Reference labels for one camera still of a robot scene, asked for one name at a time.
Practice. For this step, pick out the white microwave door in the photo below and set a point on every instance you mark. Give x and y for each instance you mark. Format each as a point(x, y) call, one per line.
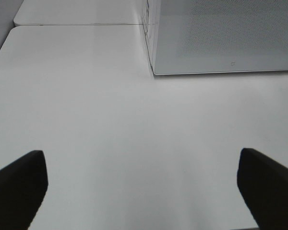
point(208, 36)

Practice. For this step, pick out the white partition panel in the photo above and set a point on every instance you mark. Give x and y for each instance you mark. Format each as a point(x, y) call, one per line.
point(8, 10)

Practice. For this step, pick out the white microwave oven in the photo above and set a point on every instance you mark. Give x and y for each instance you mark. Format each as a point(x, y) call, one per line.
point(150, 20)

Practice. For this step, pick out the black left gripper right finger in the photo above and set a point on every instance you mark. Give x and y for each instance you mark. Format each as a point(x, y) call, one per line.
point(263, 185)

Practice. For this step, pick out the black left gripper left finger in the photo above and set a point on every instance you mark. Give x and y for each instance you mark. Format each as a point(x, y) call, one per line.
point(23, 185)

